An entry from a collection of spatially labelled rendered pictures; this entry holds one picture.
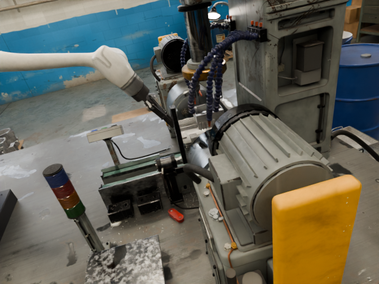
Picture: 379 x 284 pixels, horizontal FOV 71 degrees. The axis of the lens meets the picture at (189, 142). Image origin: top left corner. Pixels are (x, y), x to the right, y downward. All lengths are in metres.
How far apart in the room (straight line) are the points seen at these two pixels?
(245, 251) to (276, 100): 0.64
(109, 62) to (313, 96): 0.79
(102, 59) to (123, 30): 5.51
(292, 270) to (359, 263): 0.54
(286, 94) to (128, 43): 5.75
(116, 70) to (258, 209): 0.78
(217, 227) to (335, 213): 0.26
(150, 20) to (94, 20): 1.20
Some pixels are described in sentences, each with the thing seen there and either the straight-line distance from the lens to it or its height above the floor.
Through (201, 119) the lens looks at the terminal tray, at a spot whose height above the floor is 1.12.
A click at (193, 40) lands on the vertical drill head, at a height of 1.44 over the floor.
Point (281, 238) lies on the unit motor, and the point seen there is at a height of 1.28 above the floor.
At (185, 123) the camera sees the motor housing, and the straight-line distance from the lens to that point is 1.16.
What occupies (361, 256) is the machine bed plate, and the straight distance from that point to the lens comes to 1.06.
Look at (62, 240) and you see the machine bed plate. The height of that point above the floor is 0.80.
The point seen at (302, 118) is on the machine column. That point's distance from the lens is 1.18.
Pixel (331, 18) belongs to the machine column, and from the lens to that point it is 1.09.
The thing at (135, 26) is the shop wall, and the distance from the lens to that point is 6.59.
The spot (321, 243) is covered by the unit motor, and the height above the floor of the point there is 1.24.
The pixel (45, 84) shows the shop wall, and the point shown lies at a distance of 6.92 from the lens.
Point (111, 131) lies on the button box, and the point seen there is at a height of 1.06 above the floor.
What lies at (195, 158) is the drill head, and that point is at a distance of 0.91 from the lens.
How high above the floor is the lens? 1.63
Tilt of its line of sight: 31 degrees down
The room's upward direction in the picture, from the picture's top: 12 degrees counter-clockwise
